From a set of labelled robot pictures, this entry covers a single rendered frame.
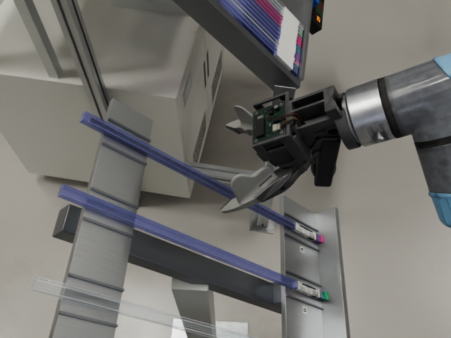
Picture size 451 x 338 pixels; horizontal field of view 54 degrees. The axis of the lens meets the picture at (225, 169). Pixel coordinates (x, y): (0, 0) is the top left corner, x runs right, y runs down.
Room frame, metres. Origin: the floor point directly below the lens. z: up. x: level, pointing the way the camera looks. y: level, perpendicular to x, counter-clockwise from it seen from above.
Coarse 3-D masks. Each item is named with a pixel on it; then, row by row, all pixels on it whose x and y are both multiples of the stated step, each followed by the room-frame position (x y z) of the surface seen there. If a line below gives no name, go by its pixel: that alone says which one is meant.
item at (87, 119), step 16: (96, 128) 0.36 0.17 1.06; (112, 128) 0.37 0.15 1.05; (128, 144) 0.36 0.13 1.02; (144, 144) 0.36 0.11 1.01; (160, 160) 0.35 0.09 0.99; (176, 160) 0.36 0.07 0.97; (192, 176) 0.35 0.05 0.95; (208, 176) 0.36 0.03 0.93; (224, 192) 0.35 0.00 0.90; (256, 208) 0.35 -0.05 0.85; (288, 224) 0.34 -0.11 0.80; (320, 240) 0.34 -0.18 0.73
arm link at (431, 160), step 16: (416, 144) 0.30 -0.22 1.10; (432, 144) 0.29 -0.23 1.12; (448, 144) 0.28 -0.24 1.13; (432, 160) 0.27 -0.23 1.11; (448, 160) 0.27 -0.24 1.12; (432, 176) 0.26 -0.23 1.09; (448, 176) 0.25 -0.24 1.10; (432, 192) 0.25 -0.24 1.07; (448, 192) 0.24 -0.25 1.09; (448, 208) 0.23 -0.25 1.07; (448, 224) 0.22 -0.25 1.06
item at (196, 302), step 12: (180, 288) 0.22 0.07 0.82; (192, 288) 0.22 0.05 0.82; (204, 288) 0.22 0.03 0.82; (180, 300) 0.22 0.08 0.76; (192, 300) 0.22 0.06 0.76; (204, 300) 0.22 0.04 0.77; (180, 312) 0.22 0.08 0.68; (192, 312) 0.22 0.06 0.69; (204, 312) 0.22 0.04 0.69; (216, 324) 0.36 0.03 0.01; (228, 324) 0.36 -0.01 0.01; (240, 324) 0.36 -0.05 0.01; (180, 336) 0.32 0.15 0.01; (192, 336) 0.22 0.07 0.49; (204, 336) 0.22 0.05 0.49
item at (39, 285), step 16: (32, 288) 0.14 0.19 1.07; (48, 288) 0.14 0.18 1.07; (64, 288) 0.15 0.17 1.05; (80, 288) 0.15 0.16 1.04; (96, 304) 0.14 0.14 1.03; (112, 304) 0.14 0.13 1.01; (128, 304) 0.14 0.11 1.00; (144, 320) 0.13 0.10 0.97; (160, 320) 0.14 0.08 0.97; (176, 320) 0.14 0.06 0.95; (192, 320) 0.14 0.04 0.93; (208, 336) 0.13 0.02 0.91; (224, 336) 0.13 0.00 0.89; (240, 336) 0.14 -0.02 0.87
